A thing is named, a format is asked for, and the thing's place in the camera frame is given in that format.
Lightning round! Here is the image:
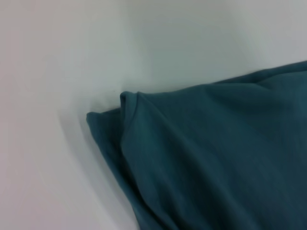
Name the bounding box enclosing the teal t-shirt with FREE print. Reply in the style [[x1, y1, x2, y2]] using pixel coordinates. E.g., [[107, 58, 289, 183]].
[[86, 60, 307, 230]]

